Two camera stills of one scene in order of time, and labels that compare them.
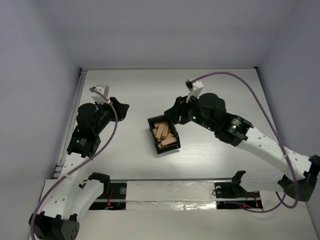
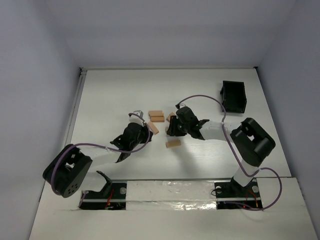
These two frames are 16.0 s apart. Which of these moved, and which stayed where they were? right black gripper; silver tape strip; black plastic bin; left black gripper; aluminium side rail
Moved: right black gripper; left black gripper; black plastic bin
Stayed: aluminium side rail; silver tape strip
